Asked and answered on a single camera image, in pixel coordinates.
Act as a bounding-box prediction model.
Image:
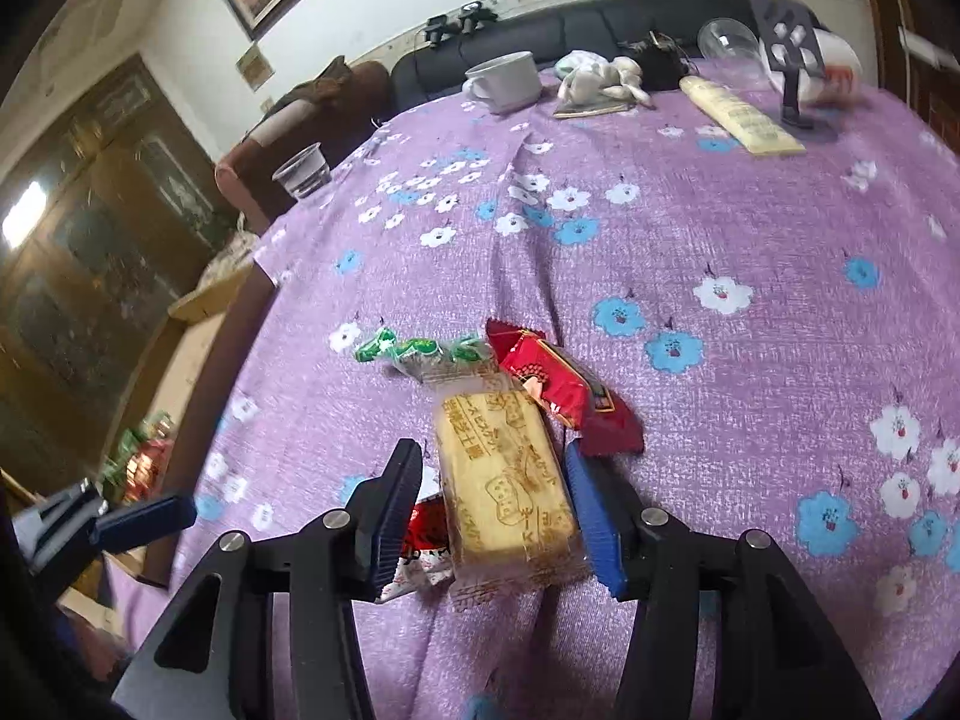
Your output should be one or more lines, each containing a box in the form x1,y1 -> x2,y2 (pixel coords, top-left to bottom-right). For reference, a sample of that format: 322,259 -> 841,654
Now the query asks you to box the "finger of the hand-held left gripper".
90,491 -> 197,552

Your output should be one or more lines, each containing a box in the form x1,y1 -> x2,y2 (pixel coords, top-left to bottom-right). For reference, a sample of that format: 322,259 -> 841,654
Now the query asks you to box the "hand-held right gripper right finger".
562,439 -> 882,720

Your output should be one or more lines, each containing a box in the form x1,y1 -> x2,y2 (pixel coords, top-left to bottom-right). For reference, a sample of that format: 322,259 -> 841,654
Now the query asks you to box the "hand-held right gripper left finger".
111,437 -> 425,720

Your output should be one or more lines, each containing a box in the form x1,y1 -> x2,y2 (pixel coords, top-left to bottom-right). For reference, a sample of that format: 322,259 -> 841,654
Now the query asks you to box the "red and white snack packet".
375,495 -> 455,605

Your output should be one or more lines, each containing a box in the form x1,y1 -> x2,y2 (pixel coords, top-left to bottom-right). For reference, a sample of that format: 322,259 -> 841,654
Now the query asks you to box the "tan biscuit packet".
433,375 -> 593,612

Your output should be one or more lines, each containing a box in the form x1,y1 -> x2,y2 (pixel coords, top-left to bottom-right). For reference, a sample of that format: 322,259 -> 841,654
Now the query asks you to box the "shiny red snack packet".
486,317 -> 646,458

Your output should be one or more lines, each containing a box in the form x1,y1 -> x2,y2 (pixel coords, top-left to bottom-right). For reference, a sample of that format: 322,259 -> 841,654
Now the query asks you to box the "cardboard box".
52,262 -> 263,642

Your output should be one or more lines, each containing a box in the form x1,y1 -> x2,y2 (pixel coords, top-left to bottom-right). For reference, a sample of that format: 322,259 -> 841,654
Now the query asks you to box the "green long snack packet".
352,326 -> 500,383

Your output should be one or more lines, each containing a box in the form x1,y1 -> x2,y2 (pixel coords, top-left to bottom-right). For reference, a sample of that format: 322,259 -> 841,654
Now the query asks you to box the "floral cushion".
199,229 -> 260,290

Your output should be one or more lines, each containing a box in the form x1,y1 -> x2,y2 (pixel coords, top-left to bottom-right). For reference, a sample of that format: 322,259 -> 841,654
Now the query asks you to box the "wooden glass cabinet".
0,52 -> 241,481

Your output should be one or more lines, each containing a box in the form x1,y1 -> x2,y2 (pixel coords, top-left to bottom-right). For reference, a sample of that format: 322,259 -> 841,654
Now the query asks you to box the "purple floral tablecloth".
97,52 -> 960,720

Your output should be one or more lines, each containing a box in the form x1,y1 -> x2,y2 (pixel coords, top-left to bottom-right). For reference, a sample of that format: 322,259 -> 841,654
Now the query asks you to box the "clear plastic cup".
271,144 -> 332,201

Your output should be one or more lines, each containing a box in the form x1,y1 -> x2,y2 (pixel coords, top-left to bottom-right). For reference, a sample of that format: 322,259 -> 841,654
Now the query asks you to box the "brown armchair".
215,56 -> 391,233

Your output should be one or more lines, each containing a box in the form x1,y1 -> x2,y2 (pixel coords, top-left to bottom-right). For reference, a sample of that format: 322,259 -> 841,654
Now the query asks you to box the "flat tan card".
553,99 -> 638,119

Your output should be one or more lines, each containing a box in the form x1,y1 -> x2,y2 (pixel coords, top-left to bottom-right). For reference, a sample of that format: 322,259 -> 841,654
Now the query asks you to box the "long yellow cracker packet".
679,75 -> 807,158

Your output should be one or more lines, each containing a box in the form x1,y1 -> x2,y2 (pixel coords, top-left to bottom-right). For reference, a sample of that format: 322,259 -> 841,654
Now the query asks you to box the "white mug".
463,51 -> 545,115

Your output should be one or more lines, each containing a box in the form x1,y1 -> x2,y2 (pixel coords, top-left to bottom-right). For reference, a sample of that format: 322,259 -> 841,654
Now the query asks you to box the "white crumpled cloth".
555,50 -> 652,107

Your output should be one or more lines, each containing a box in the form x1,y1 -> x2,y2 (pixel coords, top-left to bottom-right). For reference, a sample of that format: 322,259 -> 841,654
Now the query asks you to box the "black pouch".
626,30 -> 702,91

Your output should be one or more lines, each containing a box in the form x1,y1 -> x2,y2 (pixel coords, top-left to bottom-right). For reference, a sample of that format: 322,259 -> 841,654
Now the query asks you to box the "black sofa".
390,0 -> 833,110

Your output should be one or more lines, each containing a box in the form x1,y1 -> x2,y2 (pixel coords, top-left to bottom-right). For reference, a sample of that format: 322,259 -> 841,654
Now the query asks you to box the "clear glass bowl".
696,17 -> 770,72

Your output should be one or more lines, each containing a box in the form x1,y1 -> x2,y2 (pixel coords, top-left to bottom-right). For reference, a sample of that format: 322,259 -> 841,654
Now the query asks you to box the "white paper cup red print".
761,28 -> 865,107

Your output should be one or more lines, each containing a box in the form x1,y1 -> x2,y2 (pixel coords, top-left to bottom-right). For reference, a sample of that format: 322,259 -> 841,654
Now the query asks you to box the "black phone stand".
750,0 -> 822,128

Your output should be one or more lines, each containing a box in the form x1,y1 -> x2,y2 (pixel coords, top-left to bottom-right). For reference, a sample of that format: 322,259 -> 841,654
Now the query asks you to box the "white paper strip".
898,26 -> 960,68

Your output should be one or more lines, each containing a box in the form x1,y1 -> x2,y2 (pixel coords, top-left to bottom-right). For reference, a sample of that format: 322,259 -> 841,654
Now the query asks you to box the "yellowed wall sticker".
236,43 -> 272,87

